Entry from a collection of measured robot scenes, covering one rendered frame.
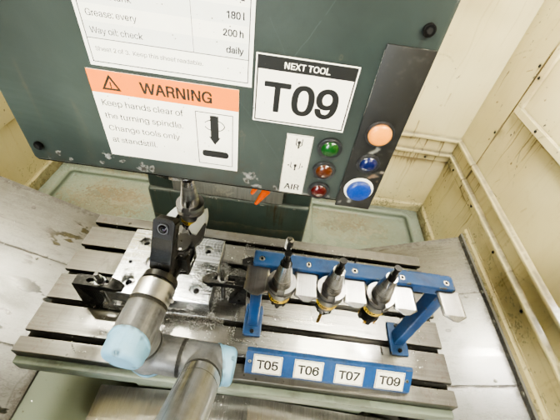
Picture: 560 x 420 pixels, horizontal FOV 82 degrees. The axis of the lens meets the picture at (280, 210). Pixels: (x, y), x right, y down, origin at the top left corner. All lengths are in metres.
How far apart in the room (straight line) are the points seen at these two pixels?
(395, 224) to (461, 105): 0.68
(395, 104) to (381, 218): 1.55
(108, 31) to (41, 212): 1.37
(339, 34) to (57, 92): 0.30
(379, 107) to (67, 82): 0.32
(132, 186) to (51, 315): 0.96
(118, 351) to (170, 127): 0.39
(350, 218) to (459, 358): 0.86
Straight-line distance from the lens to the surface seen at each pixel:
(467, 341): 1.35
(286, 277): 0.68
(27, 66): 0.44
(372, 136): 0.36
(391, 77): 0.34
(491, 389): 1.30
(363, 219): 1.84
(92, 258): 1.24
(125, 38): 0.37
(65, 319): 1.14
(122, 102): 0.40
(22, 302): 1.50
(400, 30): 0.33
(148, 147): 0.42
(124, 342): 0.63
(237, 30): 0.33
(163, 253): 0.68
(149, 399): 1.15
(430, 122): 1.63
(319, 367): 0.96
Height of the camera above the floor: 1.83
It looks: 45 degrees down
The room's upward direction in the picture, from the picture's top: 9 degrees clockwise
